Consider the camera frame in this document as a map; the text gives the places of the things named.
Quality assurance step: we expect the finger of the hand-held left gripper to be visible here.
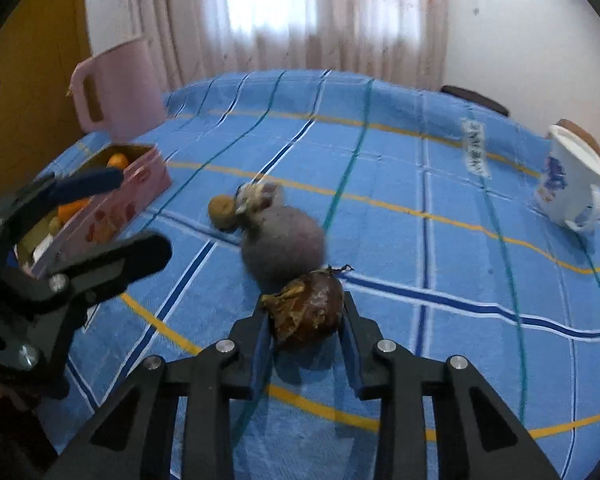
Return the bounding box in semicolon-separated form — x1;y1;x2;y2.
10;232;173;386
0;166;127;242

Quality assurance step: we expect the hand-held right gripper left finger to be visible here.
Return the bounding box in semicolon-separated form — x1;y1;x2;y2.
45;305;276;480

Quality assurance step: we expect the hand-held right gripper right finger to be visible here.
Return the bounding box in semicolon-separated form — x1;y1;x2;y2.
340;291;563;480

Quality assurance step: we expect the large orange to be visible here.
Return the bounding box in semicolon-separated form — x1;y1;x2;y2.
57;197;92;223

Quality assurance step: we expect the pink rectangular tin box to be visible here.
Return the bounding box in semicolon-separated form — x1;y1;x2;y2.
17;142;173;281

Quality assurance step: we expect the brown fruit with dry husk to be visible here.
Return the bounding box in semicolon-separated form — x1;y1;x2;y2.
260;265;353;353

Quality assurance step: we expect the printed white paper sheet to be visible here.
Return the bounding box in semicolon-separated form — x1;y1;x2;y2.
20;232;56;266

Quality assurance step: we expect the pink plastic pitcher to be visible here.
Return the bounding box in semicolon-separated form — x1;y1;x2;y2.
70;35;167;143

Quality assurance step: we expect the small tan round fruit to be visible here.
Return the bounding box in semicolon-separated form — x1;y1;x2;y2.
208;196;238;231

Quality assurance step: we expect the brown wooden door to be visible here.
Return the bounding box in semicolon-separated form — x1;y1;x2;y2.
0;0;93;201

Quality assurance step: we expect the grey purple passion fruit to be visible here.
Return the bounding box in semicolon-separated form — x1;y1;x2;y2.
241;204;327;286

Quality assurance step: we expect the blue checkered tablecloth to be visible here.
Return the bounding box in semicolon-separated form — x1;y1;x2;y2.
30;69;600;480

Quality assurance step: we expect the pink floral sheer curtain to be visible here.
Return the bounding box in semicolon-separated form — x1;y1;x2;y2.
125;0;448;92

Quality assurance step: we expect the white cup with blue print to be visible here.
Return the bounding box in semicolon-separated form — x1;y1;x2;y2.
534;125;600;233

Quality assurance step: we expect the dark round stool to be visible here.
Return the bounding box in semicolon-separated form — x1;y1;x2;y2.
440;85;510;117

